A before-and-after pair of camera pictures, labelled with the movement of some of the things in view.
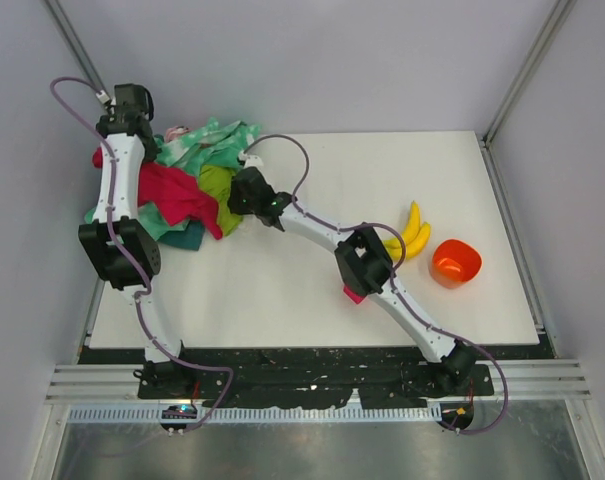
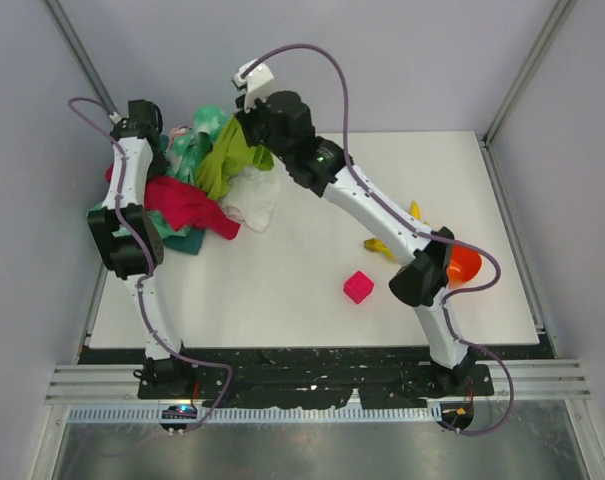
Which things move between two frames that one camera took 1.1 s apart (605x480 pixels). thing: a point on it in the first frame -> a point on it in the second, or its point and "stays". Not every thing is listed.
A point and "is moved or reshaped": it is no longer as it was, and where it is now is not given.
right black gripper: (243, 190) -> (252, 128)
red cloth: (172, 193) is moved or reshaped
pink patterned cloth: (176, 131) stays
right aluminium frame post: (551, 27) stays
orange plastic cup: (454, 262) stays
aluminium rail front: (516, 379) stays
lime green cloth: (216, 182) -> (230, 151)
